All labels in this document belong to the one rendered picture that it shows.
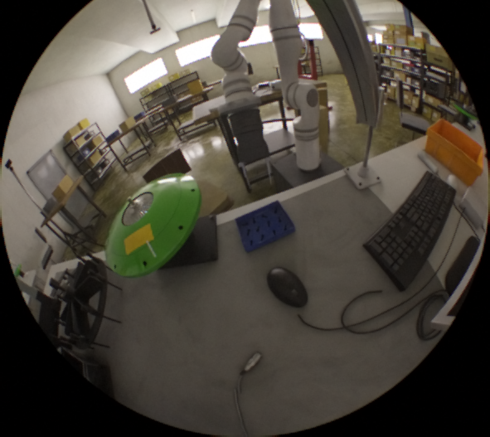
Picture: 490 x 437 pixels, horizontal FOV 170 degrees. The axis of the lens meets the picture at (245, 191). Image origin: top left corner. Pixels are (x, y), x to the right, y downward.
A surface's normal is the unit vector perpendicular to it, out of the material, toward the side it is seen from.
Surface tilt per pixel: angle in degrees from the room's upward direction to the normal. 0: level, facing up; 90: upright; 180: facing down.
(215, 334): 0
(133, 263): 24
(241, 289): 0
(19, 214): 90
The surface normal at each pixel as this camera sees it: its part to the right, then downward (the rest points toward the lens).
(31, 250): 0.94, -0.33
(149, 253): -0.01, -0.45
